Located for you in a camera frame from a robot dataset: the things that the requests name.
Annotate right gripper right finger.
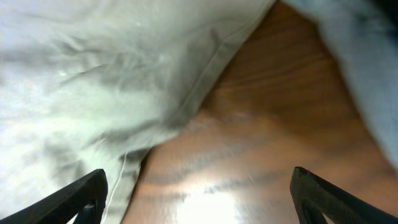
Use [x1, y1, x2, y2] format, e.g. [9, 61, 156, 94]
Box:
[290, 167, 397, 224]

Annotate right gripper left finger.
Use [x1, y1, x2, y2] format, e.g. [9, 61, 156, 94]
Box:
[1, 169, 108, 224]

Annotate khaki green shorts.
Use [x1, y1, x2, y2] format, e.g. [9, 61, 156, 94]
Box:
[1, 0, 272, 223]

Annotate light blue garment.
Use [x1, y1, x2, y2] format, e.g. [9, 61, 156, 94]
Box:
[285, 0, 397, 167]

